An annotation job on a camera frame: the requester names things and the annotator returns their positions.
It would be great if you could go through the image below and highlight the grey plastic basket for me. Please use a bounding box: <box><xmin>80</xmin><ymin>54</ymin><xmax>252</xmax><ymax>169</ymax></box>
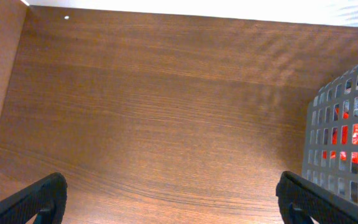
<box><xmin>301</xmin><ymin>64</ymin><xmax>358</xmax><ymax>205</ymax></box>

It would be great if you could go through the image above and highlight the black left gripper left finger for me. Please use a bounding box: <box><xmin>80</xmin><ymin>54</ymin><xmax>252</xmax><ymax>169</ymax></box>
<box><xmin>0</xmin><ymin>172</ymin><xmax>67</xmax><ymax>224</ymax></box>

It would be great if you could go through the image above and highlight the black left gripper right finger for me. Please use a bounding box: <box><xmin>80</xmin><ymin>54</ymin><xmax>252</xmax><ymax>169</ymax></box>
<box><xmin>276</xmin><ymin>171</ymin><xmax>358</xmax><ymax>224</ymax></box>

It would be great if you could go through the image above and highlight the orange pasta packet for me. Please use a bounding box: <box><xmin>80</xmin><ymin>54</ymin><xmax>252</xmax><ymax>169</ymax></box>
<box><xmin>306</xmin><ymin>100</ymin><xmax>358</xmax><ymax>174</ymax></box>

